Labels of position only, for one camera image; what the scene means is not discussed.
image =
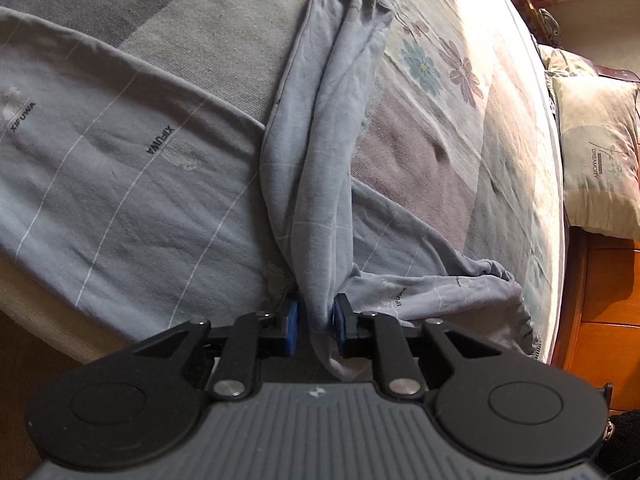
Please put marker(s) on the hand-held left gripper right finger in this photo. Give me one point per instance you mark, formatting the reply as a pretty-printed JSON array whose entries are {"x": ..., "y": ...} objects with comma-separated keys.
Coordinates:
[{"x": 342, "y": 330}]

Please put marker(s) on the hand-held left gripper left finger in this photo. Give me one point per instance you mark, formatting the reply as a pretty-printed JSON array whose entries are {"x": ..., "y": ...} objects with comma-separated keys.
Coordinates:
[{"x": 291, "y": 330}]

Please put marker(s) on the grey printed pants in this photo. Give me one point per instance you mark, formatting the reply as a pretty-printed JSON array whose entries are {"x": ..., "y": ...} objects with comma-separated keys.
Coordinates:
[{"x": 125, "y": 185}]

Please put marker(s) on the bed with patchwork floral sheet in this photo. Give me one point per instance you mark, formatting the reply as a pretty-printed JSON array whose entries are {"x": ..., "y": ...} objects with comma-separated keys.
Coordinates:
[{"x": 425, "y": 160}]

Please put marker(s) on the wooden headboard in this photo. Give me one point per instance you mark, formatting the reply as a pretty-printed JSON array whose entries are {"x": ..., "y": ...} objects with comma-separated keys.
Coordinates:
[{"x": 600, "y": 310}]

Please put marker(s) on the beige printed pillow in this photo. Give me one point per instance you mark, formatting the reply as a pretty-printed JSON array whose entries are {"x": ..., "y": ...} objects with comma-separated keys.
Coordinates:
[{"x": 595, "y": 160}]

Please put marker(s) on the black fluffy cloth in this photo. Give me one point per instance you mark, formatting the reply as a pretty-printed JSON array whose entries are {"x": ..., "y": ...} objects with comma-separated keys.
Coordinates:
[{"x": 622, "y": 450}]

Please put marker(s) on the crumpled beige pillow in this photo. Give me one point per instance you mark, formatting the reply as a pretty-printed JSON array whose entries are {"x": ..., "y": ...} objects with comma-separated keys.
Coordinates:
[{"x": 565, "y": 60}]

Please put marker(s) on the grey bundled cloth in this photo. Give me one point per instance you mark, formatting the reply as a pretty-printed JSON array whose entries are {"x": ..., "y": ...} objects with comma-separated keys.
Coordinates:
[{"x": 550, "y": 25}]

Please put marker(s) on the wooden bedside shelf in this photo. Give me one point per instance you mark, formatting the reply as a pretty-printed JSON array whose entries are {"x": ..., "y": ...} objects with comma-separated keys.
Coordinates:
[{"x": 530, "y": 5}]

